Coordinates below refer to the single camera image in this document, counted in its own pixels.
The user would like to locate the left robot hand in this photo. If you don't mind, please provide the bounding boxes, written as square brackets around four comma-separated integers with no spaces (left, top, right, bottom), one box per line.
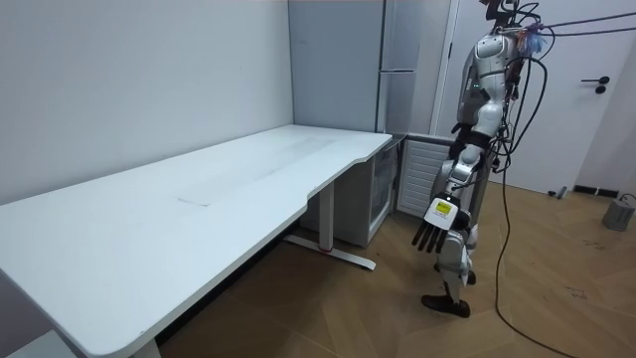
[410,194,472,255]

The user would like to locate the white slatted panel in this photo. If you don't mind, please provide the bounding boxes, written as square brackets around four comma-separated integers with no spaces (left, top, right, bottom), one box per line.
[396,134,454,219]

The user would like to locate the robot legs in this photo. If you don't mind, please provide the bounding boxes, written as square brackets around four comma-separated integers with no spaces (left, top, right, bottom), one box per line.
[420,148,498,319]

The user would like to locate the small white cabinet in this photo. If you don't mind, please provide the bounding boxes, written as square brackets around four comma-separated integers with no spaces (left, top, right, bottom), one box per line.
[299,142,399,249]

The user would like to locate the black floor vent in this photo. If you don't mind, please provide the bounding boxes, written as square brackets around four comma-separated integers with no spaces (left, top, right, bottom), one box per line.
[572,184,620,199]

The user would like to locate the white door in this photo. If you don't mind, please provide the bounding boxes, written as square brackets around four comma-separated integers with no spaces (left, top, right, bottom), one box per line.
[429,0,636,196]

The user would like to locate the robot body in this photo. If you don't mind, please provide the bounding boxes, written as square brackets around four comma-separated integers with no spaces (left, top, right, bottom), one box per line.
[454,0,557,175]

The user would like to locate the grey fridge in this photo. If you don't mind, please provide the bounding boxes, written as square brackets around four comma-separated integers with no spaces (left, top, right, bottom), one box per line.
[287,0,453,136]

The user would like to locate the grey box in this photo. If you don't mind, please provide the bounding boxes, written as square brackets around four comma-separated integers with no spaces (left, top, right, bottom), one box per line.
[601,197,636,233]

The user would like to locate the white desk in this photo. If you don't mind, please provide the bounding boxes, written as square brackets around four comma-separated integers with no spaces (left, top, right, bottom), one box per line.
[0,123,394,358]

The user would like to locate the black floor cable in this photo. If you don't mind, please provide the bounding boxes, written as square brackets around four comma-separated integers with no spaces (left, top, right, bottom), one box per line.
[493,148,580,358]

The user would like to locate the cable bundle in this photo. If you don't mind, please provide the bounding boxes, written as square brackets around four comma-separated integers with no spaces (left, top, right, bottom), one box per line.
[516,10,636,56]

